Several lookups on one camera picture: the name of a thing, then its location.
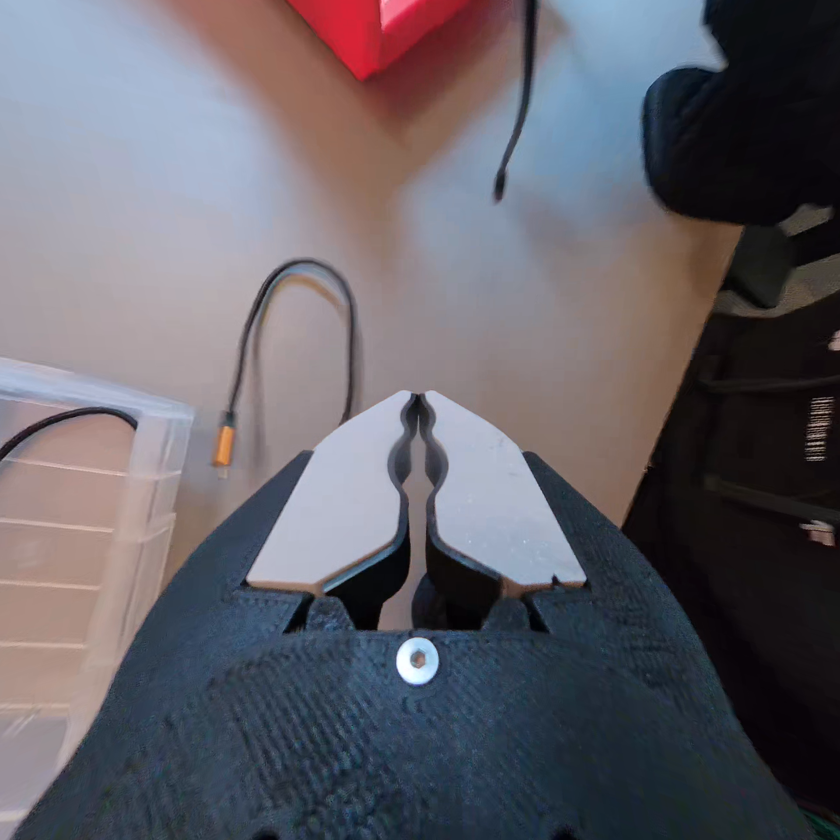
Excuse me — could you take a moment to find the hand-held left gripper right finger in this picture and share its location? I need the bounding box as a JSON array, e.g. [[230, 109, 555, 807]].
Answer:
[[420, 390, 588, 598]]

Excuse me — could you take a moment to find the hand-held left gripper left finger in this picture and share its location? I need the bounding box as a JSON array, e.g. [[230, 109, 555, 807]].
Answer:
[[244, 390, 421, 595]]

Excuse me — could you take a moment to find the orange plug braided cable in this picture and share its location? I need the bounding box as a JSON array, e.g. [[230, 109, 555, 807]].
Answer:
[[211, 258, 361, 480]]

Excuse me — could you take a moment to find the clear plastic bin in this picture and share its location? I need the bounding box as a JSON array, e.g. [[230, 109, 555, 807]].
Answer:
[[0, 356, 196, 821]]

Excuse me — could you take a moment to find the red plastic bin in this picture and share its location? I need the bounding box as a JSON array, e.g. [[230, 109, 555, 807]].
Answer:
[[285, 0, 473, 81]]

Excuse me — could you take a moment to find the person's right forearm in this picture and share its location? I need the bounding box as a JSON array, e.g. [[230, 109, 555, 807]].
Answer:
[[702, 0, 840, 73]]

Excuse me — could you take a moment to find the black textured rounded object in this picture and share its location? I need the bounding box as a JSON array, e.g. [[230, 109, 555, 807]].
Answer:
[[642, 62, 840, 227]]

